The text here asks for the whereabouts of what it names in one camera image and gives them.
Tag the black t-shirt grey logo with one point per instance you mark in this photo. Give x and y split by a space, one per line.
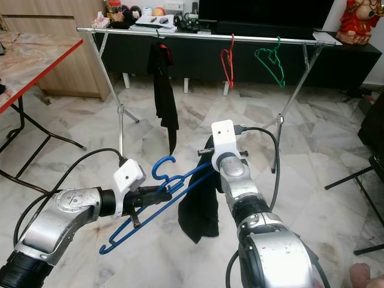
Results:
201 210

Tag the blue plastic hanger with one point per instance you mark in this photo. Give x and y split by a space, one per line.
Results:
109 247

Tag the red plastic hanger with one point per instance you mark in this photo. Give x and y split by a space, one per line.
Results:
233 60

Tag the green plastic hanger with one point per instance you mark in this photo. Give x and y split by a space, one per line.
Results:
281 79

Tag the red hanger with dark hook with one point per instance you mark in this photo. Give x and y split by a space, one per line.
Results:
169 55

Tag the black t-shirt white lettering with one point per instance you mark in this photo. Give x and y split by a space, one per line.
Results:
165 102

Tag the black low TV console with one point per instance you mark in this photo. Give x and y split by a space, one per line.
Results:
198 66

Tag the silver metal clothes rack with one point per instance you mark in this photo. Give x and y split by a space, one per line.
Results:
192 35

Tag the stack of white papers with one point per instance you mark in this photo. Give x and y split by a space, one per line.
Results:
153 24

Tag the orange ball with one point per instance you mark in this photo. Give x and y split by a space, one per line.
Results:
159 11

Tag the black flat television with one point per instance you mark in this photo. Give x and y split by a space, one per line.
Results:
264 11

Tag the white paper sheet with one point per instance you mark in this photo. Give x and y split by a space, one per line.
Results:
327 38

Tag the pink tissue box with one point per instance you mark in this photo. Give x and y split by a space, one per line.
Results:
101 23

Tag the red lid glass jar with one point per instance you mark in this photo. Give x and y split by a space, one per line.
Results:
114 11

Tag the marble top folding table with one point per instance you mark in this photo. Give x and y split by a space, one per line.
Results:
30 60

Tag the red deity statue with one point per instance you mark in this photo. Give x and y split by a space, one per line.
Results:
357 21

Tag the light wooden cabinet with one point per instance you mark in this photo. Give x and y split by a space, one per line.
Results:
60 15

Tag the person bare foot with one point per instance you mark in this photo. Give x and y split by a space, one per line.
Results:
366 277

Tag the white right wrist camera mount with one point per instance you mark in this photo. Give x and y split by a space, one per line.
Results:
223 139

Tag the white wall socket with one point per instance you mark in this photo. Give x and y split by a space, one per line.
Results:
174 7

